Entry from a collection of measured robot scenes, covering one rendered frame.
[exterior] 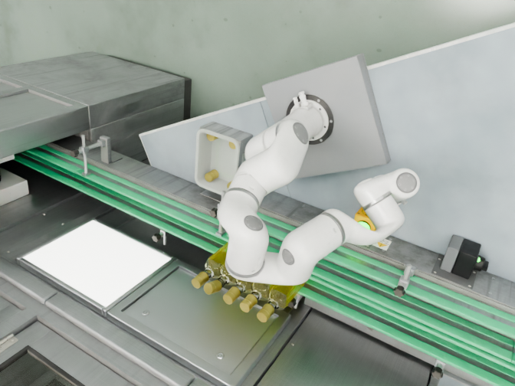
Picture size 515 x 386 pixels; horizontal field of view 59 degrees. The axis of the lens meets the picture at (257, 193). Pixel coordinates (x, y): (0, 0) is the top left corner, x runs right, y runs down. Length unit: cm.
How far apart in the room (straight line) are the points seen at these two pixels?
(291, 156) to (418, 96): 45
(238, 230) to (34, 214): 129
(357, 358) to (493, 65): 91
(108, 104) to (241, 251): 137
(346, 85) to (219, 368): 87
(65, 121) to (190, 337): 106
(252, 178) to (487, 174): 65
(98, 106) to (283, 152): 126
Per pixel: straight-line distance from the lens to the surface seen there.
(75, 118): 208
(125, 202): 187
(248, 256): 95
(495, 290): 143
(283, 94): 143
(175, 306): 153
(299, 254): 96
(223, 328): 147
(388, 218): 112
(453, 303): 135
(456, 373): 158
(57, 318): 157
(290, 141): 107
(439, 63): 132
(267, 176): 103
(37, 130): 198
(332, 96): 136
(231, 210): 95
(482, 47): 130
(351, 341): 156
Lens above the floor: 203
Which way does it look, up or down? 51 degrees down
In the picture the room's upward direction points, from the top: 126 degrees counter-clockwise
